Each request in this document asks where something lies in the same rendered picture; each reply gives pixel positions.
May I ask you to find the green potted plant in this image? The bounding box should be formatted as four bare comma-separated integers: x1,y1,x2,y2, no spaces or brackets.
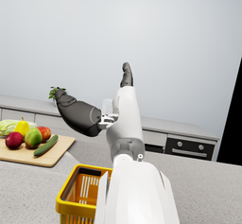
47,86,67,108

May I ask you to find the black built-in oven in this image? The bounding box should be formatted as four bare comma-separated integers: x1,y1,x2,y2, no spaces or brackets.
164,134,218,162

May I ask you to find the yellow pear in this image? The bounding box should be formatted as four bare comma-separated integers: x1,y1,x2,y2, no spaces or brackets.
13,116,31,138

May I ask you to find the green cucumber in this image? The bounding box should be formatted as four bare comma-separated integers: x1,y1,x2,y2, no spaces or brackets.
33,134,60,158

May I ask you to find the yellow slatted basket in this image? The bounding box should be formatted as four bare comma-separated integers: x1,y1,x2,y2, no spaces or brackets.
55,164,113,224

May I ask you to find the dark red apple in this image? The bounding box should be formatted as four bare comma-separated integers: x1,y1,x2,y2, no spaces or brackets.
4,131,25,150

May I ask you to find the pale green cabbage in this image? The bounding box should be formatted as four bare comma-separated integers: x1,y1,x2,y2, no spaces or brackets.
0,118,38,137

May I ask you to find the green red mango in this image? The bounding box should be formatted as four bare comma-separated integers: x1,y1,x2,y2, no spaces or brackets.
24,127,43,149

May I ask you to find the grey kitchen cabinet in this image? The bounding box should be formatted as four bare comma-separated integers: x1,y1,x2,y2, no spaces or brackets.
0,94,220,162

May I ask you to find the wooden cutting board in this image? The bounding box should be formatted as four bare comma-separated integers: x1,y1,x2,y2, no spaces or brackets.
0,134,77,168

